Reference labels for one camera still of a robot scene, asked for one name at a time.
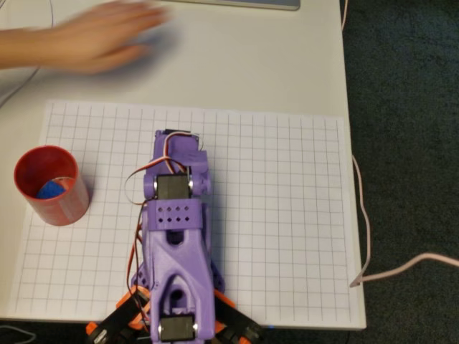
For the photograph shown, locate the blue toy brick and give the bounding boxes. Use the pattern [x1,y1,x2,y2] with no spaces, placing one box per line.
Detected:
[34,178,70,200]

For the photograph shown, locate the person's bare forearm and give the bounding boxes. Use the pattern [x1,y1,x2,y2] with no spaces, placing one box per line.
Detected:
[0,27,42,70]

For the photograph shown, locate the red printed cup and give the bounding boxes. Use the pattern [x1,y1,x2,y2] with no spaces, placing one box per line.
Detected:
[13,144,90,227]

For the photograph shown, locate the person's bare hand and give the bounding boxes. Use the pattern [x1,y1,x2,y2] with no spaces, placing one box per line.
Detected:
[37,0,171,75]

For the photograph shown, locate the white grid paper sheet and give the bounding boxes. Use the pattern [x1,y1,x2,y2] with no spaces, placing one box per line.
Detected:
[6,99,361,323]

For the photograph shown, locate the silver laptop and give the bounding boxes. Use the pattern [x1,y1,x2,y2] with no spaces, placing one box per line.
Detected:
[166,0,301,11]

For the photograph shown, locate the red white black servo wire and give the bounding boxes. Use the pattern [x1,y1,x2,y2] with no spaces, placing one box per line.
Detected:
[124,131,205,209]

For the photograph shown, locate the thin white cable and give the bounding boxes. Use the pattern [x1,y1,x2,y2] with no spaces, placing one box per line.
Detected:
[0,0,55,108]

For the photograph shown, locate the black clamp with orange handle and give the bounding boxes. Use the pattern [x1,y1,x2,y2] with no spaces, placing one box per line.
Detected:
[85,285,153,344]
[214,290,265,344]

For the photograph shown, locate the grey cable on floor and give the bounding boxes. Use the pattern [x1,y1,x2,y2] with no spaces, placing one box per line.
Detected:
[0,323,37,343]

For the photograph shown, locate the pink cable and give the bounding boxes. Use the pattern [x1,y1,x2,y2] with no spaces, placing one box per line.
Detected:
[339,0,459,288]

